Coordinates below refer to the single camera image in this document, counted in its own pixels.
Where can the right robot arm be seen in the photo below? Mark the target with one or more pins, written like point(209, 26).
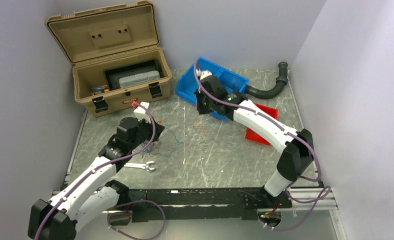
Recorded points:
point(295, 147)

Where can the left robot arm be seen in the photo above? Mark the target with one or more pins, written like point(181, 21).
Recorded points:
point(66, 213)

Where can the silver open-end wrench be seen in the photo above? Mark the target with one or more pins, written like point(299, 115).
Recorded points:
point(145, 166)

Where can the tan plastic toolbox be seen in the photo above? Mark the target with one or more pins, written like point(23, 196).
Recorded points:
point(108, 37)

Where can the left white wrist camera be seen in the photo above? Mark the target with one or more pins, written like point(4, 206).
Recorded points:
point(140, 112)

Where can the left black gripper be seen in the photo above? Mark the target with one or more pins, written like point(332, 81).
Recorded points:
point(159, 129)

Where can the aluminium frame rail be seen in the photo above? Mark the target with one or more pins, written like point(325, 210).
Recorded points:
point(299, 199)

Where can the grey case in toolbox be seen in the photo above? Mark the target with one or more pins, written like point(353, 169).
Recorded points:
point(138, 78)

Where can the yellow black tool in toolbox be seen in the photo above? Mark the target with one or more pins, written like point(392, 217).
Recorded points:
point(99, 89)

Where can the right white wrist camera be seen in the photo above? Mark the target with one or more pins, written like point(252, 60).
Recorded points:
point(204, 74)

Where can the red plastic bin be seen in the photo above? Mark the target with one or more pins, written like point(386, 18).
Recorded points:
point(253, 136)

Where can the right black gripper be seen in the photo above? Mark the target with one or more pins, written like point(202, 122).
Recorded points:
point(201, 109)

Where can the black tray in toolbox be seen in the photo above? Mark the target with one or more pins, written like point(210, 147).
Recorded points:
point(114, 74)

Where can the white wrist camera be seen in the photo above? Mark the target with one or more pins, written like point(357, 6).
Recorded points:
point(140, 112)
point(204, 74)

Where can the blue double plastic bin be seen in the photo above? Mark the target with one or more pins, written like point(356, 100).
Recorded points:
point(187, 85)

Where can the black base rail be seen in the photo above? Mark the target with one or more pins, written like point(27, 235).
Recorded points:
point(147, 210)

